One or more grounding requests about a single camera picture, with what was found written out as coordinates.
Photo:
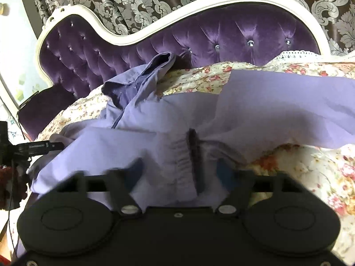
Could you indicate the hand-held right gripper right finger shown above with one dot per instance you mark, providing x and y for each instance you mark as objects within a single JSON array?
[{"x": 225, "y": 173}]

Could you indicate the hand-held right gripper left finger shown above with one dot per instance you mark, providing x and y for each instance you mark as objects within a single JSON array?
[{"x": 135, "y": 171}]

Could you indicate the lavender pants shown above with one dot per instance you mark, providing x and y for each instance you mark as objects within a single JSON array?
[{"x": 155, "y": 122}]

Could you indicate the dark red cloth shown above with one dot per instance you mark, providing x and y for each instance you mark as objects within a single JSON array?
[{"x": 12, "y": 188}]

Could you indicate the purple velvet pillow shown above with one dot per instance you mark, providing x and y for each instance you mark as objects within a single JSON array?
[{"x": 27, "y": 100}]

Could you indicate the floral quilted blanket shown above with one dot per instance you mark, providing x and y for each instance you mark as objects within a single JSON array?
[{"x": 319, "y": 171}]

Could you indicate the brown damask curtain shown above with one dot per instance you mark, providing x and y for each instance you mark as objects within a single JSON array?
[{"x": 155, "y": 2}]

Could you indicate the purple tufted sofa white frame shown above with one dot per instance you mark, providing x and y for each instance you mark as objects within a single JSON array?
[{"x": 222, "y": 33}]

